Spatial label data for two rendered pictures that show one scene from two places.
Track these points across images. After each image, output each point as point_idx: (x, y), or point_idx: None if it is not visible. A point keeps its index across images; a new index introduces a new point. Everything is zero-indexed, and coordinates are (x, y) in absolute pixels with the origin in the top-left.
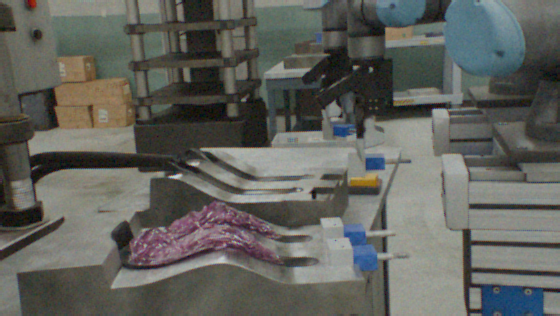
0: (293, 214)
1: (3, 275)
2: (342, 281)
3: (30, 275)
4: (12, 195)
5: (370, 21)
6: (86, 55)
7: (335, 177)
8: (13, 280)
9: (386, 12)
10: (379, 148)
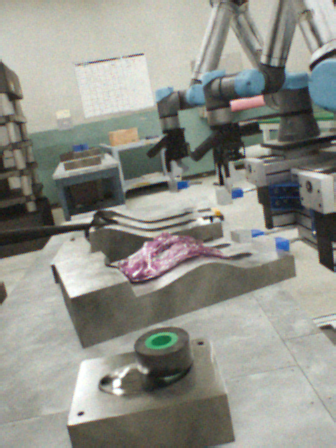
0: (200, 235)
1: (10, 319)
2: (281, 258)
3: (80, 298)
4: None
5: (227, 97)
6: None
7: (205, 210)
8: (22, 320)
9: (244, 87)
10: (192, 198)
